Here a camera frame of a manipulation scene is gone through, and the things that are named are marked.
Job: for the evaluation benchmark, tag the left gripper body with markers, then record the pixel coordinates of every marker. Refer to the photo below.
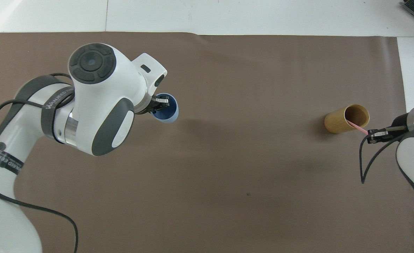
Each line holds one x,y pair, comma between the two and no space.
146,110

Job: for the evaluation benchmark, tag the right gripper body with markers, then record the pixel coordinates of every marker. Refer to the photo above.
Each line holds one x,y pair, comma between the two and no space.
400,122

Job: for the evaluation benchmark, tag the pink chopstick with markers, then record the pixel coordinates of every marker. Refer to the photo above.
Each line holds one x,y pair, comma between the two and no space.
357,127

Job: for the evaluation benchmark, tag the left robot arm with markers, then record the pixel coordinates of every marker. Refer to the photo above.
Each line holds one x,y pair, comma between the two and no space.
98,105

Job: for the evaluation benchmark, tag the blue cup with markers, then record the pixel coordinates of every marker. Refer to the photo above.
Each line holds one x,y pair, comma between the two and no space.
170,117

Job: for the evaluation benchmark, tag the wooden cup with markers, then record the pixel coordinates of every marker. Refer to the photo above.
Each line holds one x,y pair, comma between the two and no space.
336,122

